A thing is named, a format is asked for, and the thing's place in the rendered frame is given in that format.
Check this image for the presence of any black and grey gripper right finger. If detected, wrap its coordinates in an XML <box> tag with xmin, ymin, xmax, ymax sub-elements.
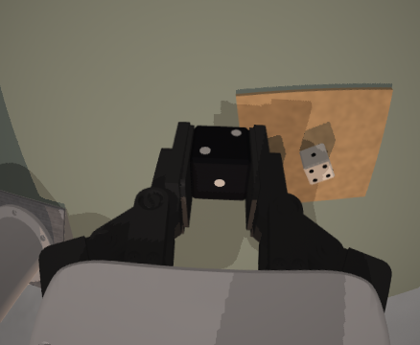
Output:
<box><xmin>245</xmin><ymin>125</ymin><xmax>392</xmax><ymax>312</ymax></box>

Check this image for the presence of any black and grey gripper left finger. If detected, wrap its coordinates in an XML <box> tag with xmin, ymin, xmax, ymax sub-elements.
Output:
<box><xmin>38</xmin><ymin>122</ymin><xmax>195</xmax><ymax>297</ymax></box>

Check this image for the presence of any tan mat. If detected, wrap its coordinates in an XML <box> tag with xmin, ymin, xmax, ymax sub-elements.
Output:
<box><xmin>236</xmin><ymin>87</ymin><xmax>393</xmax><ymax>202</ymax></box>

